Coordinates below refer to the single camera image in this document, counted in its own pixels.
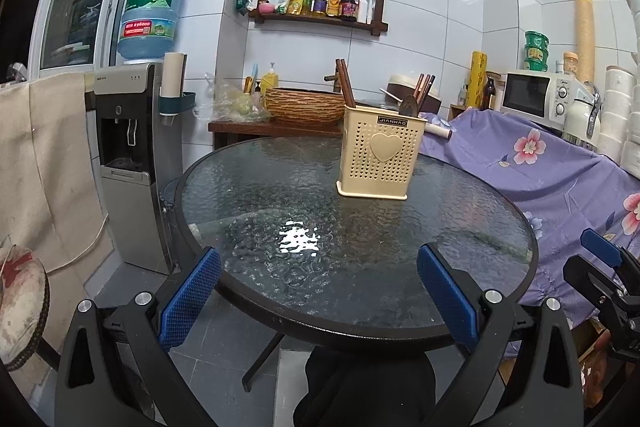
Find beige cloth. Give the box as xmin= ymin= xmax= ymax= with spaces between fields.
xmin=0 ymin=72 xmax=113 ymax=298

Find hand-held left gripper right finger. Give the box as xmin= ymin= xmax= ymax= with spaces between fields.
xmin=416 ymin=243 xmax=586 ymax=427

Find white microwave oven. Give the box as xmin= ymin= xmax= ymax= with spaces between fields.
xmin=501 ymin=71 xmax=581 ymax=122

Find yellow soap bottle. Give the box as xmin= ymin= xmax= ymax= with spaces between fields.
xmin=260 ymin=63 xmax=279 ymax=100

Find purple floral cloth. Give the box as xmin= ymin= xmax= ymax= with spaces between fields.
xmin=417 ymin=109 xmax=640 ymax=358

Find white cable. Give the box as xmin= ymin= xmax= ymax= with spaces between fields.
xmin=45 ymin=212 xmax=111 ymax=273

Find yellow roll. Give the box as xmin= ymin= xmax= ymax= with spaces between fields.
xmin=470 ymin=51 xmax=488 ymax=108

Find brown white rice cooker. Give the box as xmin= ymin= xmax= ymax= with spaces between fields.
xmin=380 ymin=74 xmax=442 ymax=114

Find grey water dispenser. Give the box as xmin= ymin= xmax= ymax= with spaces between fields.
xmin=92 ymin=62 xmax=176 ymax=275

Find white lint roller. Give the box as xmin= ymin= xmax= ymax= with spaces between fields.
xmin=422 ymin=117 xmax=453 ymax=138

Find woven wash basin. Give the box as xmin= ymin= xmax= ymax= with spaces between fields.
xmin=263 ymin=88 xmax=347 ymax=125

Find blue water jug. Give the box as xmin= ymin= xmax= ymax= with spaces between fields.
xmin=116 ymin=0 xmax=187 ymax=64

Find paper cup dispenser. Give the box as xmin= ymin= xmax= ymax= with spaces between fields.
xmin=159 ymin=53 xmax=197 ymax=118

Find round cushioned stool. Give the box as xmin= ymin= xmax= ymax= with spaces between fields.
xmin=0 ymin=244 xmax=51 ymax=370

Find clear plastic bag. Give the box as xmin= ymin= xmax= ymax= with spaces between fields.
xmin=192 ymin=77 xmax=271 ymax=124

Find round glass table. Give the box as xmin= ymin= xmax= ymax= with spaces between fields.
xmin=172 ymin=136 xmax=540 ymax=393

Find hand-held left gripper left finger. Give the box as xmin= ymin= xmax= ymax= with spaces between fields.
xmin=54 ymin=247 xmax=222 ymax=427

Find stack of white paper bowls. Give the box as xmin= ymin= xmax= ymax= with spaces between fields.
xmin=597 ymin=0 xmax=640 ymax=178

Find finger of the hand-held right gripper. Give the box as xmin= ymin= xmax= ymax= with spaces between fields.
xmin=562 ymin=254 xmax=627 ymax=314
xmin=580 ymin=228 xmax=640 ymax=278

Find tall stack of paper cups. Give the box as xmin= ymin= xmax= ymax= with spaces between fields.
xmin=574 ymin=0 xmax=597 ymax=82

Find person's black pants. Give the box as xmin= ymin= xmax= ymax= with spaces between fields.
xmin=292 ymin=347 xmax=438 ymax=427

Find white kettle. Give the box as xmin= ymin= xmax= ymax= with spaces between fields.
xmin=562 ymin=82 xmax=601 ymax=150

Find wooden counter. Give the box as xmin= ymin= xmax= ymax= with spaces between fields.
xmin=208 ymin=119 xmax=346 ymax=151

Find beige perforated utensil holder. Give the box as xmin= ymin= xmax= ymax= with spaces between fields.
xmin=336 ymin=104 xmax=428 ymax=200

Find brass faucet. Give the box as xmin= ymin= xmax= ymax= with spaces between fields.
xmin=324 ymin=59 xmax=346 ymax=92

